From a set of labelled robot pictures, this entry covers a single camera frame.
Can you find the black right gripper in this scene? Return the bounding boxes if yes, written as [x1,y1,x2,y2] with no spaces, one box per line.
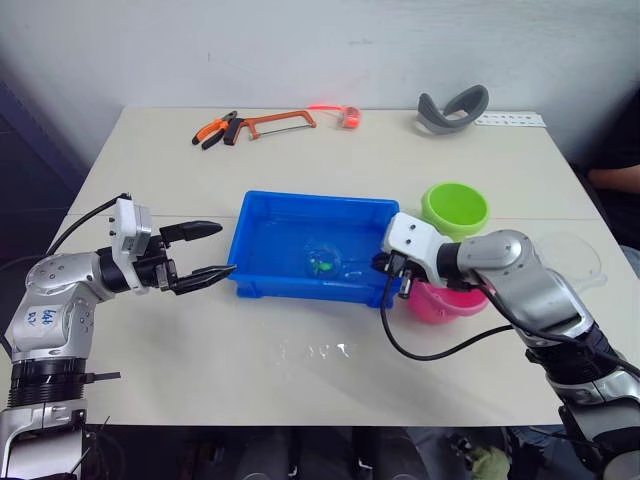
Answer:
[371,251,430,301]

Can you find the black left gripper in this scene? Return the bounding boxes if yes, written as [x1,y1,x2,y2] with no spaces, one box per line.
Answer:
[133,218,238,297]

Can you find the pink plastic bucket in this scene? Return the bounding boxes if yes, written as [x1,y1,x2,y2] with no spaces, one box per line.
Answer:
[405,279,490,326]

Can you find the blue plastic tub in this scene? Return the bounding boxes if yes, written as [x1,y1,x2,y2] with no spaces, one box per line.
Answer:
[226,189,402,308]

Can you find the green plastic bucket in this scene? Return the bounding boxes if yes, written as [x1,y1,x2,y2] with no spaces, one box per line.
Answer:
[420,181,491,242]

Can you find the clear plastic cup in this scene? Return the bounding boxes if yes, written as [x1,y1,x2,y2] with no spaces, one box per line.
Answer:
[536,230,609,294]

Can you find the orange black pliers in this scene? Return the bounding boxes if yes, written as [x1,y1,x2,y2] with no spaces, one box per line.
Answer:
[190,109,240,150]

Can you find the orange hacksaw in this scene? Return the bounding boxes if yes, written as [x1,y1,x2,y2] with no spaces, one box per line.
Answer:
[222,109,318,147]

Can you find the white perforated strip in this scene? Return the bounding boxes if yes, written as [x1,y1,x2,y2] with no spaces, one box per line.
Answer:
[473,111,545,128]

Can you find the person in dark clothing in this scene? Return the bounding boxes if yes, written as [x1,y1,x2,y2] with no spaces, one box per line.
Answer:
[567,74,640,281]

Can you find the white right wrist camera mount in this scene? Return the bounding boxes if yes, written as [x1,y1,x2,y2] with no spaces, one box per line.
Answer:
[380,212,455,279]

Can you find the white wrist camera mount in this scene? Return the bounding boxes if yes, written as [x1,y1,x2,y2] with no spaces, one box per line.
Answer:
[107,197,153,290]
[380,212,455,279]

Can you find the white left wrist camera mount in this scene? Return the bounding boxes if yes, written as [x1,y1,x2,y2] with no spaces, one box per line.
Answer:
[107,197,153,290]

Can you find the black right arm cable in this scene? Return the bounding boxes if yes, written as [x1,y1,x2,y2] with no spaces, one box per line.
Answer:
[378,272,516,361]

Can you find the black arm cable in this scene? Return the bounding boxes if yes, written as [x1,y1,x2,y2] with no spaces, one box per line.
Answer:
[378,272,516,361]
[0,191,132,275]

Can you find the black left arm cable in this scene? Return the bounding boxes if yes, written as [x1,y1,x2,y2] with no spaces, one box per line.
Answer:
[0,191,132,275]

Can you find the grey curved head strap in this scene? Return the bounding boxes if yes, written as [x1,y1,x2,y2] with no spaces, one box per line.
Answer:
[416,83,491,138]

